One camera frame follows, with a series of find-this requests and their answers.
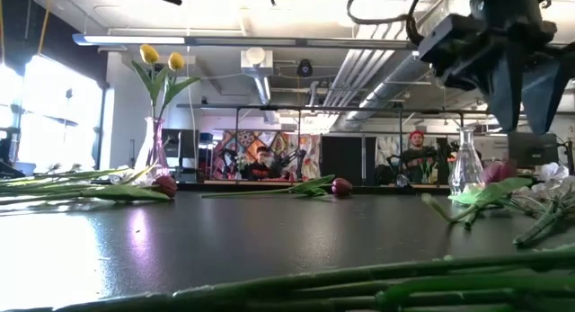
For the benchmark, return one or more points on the silver ventilation duct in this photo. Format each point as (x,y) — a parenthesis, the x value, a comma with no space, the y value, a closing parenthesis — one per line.
(382,89)

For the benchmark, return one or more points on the yellow artificial tulip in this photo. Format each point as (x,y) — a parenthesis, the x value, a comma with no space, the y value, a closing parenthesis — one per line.
(176,61)
(149,54)

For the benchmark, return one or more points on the long overhead light bar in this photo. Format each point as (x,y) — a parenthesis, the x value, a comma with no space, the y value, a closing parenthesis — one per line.
(135,39)

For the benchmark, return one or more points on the black round ceiling sensor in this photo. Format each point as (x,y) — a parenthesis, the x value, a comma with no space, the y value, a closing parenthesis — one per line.
(304,68)

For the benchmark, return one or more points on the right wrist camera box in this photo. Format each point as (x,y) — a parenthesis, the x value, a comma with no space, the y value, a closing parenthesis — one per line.
(449,38)

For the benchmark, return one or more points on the clear glass vase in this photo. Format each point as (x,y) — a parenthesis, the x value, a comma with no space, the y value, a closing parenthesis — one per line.
(467,168)

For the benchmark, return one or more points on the colourful patchwork quilt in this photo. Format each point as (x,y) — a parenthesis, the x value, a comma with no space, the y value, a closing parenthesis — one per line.
(310,154)

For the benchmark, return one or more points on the person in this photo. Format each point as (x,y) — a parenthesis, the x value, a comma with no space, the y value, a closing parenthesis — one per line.
(260,168)
(417,157)

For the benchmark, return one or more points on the black partition panel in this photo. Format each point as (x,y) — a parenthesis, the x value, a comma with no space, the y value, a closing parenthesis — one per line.
(346,159)

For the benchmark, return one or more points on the maroon artificial tulip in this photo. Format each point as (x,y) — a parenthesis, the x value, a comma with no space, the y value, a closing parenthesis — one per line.
(341,187)
(498,172)
(166,186)

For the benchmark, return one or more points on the black computer monitor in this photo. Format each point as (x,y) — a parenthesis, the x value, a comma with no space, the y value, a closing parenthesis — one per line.
(532,148)

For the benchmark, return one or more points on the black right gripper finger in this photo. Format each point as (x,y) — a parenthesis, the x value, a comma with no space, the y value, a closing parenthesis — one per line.
(507,91)
(545,100)

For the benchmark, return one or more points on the black metal rack frame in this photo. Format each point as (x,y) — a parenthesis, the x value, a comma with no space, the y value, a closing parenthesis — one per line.
(314,108)

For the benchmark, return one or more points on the white ceiling unit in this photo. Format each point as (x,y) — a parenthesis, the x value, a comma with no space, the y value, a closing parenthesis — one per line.
(256,62)

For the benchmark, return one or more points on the purple glass vase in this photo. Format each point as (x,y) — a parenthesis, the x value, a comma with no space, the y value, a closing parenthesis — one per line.
(158,145)

